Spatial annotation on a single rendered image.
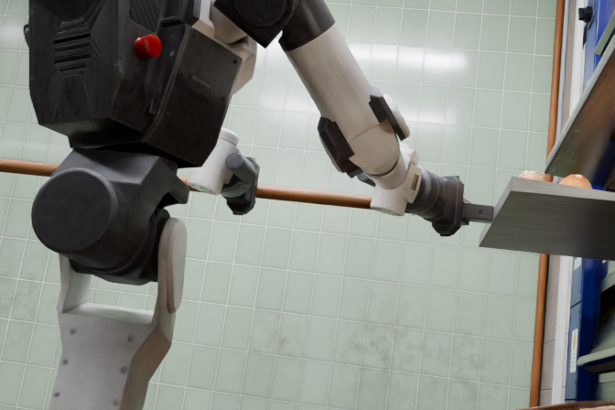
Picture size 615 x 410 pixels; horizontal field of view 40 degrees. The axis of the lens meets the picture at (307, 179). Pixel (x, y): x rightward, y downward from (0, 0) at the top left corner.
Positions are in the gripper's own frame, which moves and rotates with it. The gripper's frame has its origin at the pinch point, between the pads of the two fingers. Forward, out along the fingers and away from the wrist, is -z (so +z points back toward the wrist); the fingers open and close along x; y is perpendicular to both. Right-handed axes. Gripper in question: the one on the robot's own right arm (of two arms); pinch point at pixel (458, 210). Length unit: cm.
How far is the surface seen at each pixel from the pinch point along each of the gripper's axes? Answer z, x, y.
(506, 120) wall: -112, 65, 54
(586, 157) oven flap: -26.7, 18.3, -14.8
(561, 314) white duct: -86, -9, 16
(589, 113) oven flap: -1.8, 18.9, -26.1
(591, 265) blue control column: -53, -1, -6
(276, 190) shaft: 22.8, -0.3, 30.7
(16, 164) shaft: 57, -1, 78
